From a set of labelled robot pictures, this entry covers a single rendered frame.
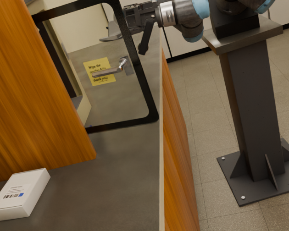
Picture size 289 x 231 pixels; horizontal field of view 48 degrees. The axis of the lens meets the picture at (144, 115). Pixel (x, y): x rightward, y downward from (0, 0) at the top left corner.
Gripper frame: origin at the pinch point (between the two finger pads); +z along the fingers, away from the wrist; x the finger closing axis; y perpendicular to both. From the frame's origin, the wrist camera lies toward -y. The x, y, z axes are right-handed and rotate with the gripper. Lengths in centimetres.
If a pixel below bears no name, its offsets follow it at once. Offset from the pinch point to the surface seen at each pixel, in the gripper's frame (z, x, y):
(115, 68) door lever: -6.7, 26.7, -2.9
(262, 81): -62, -50, -53
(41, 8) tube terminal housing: 20.2, -7.4, 11.9
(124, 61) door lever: -8.7, 22.3, -2.8
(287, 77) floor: -114, -174, -115
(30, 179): 25, 35, -28
